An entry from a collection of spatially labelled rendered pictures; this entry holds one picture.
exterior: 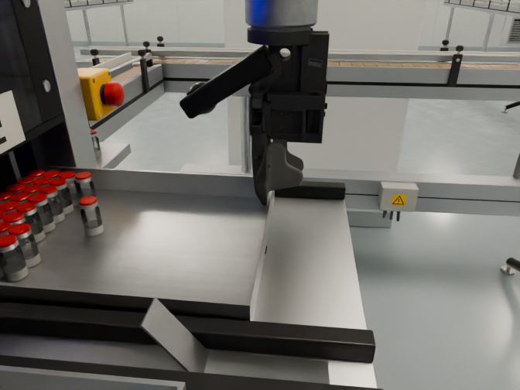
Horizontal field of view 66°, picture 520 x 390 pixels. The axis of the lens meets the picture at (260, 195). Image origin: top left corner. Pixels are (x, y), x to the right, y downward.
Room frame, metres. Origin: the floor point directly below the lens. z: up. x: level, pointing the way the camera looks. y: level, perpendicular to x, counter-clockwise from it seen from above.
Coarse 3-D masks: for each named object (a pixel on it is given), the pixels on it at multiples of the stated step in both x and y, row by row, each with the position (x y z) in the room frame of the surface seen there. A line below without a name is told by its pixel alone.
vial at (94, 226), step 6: (96, 204) 0.42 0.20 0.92; (84, 210) 0.42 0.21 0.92; (90, 210) 0.42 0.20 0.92; (96, 210) 0.42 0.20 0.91; (84, 216) 0.42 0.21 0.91; (90, 216) 0.42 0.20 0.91; (96, 216) 0.42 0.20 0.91; (84, 222) 0.42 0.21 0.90; (90, 222) 0.42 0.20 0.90; (96, 222) 0.42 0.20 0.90; (102, 222) 0.43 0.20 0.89; (84, 228) 0.42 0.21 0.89; (90, 228) 0.41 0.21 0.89; (96, 228) 0.42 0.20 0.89; (102, 228) 0.42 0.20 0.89; (90, 234) 0.42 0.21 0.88; (96, 234) 0.42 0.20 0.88
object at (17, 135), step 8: (0, 96) 0.44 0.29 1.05; (8, 96) 0.45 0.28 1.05; (0, 104) 0.44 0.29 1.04; (8, 104) 0.45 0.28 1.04; (0, 112) 0.44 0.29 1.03; (8, 112) 0.45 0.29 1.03; (16, 112) 0.46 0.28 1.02; (0, 120) 0.43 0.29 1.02; (8, 120) 0.44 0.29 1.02; (16, 120) 0.46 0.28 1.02; (0, 128) 0.43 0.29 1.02; (8, 128) 0.44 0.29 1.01; (16, 128) 0.45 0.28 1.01; (0, 136) 0.43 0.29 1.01; (8, 136) 0.44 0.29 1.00; (16, 136) 0.45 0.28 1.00; (24, 136) 0.46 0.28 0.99; (8, 144) 0.43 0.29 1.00; (16, 144) 0.45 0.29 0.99; (0, 152) 0.42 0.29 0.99
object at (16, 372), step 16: (0, 368) 0.20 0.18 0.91; (16, 368) 0.20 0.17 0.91; (32, 368) 0.20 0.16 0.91; (0, 384) 0.20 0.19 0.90; (16, 384) 0.19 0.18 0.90; (32, 384) 0.19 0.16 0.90; (48, 384) 0.19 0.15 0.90; (64, 384) 0.19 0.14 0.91; (80, 384) 0.19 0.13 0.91; (96, 384) 0.19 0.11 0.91; (112, 384) 0.19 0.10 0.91; (128, 384) 0.19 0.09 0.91; (144, 384) 0.18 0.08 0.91; (160, 384) 0.18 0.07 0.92; (176, 384) 0.18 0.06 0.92
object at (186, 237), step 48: (96, 192) 0.53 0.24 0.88; (144, 192) 0.53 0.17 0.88; (192, 192) 0.53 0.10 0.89; (240, 192) 0.52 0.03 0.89; (48, 240) 0.41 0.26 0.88; (96, 240) 0.41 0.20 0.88; (144, 240) 0.41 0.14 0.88; (192, 240) 0.41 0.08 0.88; (240, 240) 0.41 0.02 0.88; (0, 288) 0.29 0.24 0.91; (48, 288) 0.28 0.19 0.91; (96, 288) 0.32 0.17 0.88; (144, 288) 0.32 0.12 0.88; (192, 288) 0.32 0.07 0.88; (240, 288) 0.32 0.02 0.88
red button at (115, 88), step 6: (108, 84) 0.66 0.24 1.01; (114, 84) 0.66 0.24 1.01; (120, 84) 0.67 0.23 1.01; (108, 90) 0.65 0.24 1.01; (114, 90) 0.65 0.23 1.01; (120, 90) 0.66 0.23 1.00; (108, 96) 0.65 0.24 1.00; (114, 96) 0.65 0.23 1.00; (120, 96) 0.66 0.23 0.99; (108, 102) 0.65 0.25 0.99; (114, 102) 0.65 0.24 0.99; (120, 102) 0.66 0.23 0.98
